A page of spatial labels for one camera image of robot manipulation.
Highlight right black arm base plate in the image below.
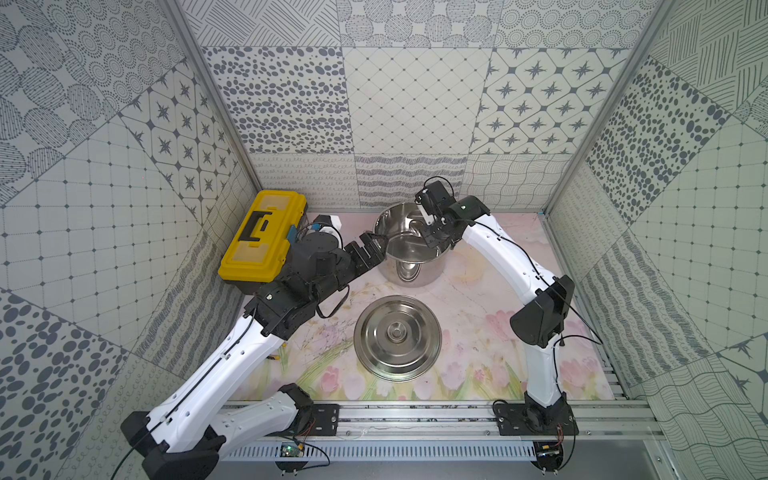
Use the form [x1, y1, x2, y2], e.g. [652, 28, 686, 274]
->
[491, 401, 579, 437]

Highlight yellow black toolbox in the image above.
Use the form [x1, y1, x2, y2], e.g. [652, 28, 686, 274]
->
[218, 190, 307, 283]

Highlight left small circuit board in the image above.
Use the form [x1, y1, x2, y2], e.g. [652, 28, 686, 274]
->
[279, 442, 304, 458]

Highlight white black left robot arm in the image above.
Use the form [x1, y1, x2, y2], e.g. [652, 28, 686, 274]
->
[121, 230, 388, 479]

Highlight aluminium mounting rail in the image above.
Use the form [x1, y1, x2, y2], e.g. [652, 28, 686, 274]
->
[336, 400, 663, 440]

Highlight stainless steel pot lid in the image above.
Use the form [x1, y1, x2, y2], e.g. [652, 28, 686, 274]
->
[353, 295, 442, 383]

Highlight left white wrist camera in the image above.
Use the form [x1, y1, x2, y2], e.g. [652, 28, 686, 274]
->
[309, 214, 342, 239]

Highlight right small circuit board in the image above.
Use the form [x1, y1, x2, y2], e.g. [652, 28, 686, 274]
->
[532, 442, 564, 472]

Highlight small circuit board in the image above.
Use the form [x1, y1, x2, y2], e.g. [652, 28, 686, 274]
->
[279, 442, 304, 458]
[532, 442, 564, 472]

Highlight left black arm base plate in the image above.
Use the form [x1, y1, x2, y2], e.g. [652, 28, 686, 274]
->
[281, 403, 340, 438]

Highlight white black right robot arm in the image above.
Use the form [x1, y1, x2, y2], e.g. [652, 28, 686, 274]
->
[415, 176, 574, 411]

